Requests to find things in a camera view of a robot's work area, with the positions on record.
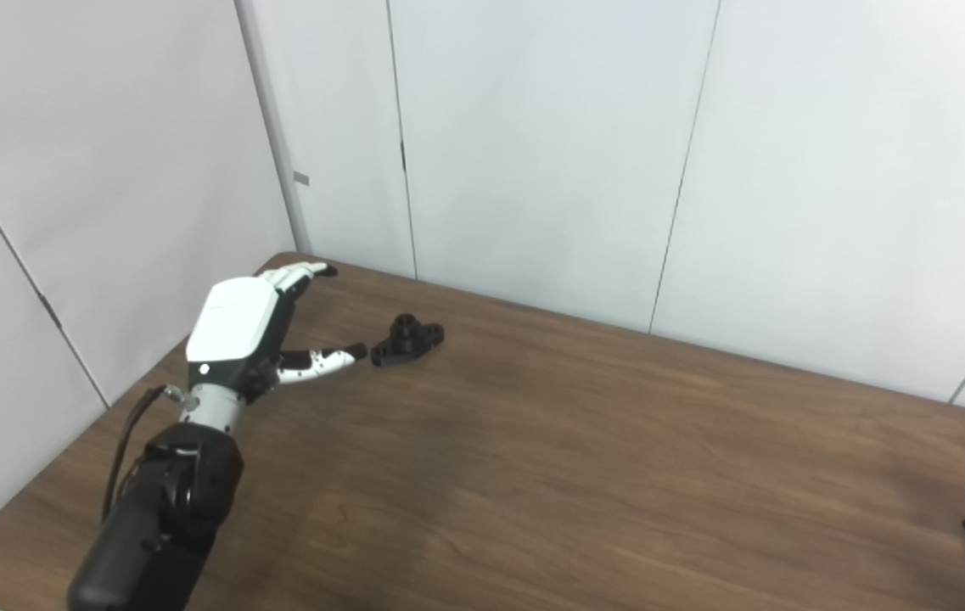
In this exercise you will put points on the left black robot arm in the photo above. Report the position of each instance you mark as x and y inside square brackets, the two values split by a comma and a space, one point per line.
[159, 518]

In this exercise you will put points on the grey wall corner post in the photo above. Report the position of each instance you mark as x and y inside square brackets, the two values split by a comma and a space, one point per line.
[274, 136]

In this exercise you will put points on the black flanged holder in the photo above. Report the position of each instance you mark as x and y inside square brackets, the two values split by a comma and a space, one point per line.
[406, 342]

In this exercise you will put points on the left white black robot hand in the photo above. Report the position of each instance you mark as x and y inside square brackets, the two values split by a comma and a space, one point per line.
[232, 318]

